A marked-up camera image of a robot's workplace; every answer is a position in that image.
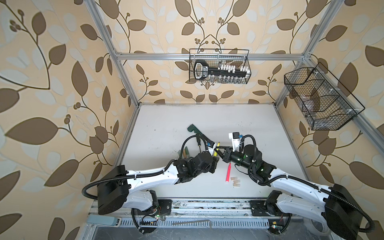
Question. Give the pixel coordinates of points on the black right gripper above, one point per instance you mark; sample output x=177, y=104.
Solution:
x=226, y=155

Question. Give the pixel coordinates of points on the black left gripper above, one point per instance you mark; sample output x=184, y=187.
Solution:
x=214, y=160

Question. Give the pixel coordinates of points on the yellow highlighter pen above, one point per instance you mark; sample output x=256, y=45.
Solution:
x=215, y=149

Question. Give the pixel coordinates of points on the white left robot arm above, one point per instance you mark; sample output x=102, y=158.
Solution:
x=121, y=188

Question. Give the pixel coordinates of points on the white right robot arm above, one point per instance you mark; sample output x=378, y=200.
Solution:
x=332, y=206

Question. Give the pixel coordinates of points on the pink highlighter pen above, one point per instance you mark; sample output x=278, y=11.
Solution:
x=228, y=175

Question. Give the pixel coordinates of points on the green pipe wrench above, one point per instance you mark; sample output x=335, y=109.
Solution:
x=194, y=129

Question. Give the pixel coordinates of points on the metal hex key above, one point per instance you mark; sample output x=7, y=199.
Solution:
x=196, y=223

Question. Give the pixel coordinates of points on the black socket set holder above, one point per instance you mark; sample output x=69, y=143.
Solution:
x=203, y=70

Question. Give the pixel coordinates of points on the clear tape roll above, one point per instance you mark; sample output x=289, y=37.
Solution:
x=318, y=229

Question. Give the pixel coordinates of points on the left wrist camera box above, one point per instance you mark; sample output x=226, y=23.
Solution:
x=211, y=146

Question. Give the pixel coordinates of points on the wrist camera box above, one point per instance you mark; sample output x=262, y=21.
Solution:
x=237, y=141
x=211, y=146

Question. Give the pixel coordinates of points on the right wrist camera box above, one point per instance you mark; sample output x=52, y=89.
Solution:
x=237, y=141

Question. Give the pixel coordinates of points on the black wire basket centre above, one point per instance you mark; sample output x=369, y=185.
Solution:
x=214, y=56

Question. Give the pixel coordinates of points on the black wire basket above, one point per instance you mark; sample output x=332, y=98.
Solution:
x=214, y=56
x=326, y=103

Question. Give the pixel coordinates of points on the black wire basket right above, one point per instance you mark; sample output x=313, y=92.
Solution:
x=326, y=103

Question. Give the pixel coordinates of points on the aluminium frame rail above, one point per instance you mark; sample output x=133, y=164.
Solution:
x=212, y=41

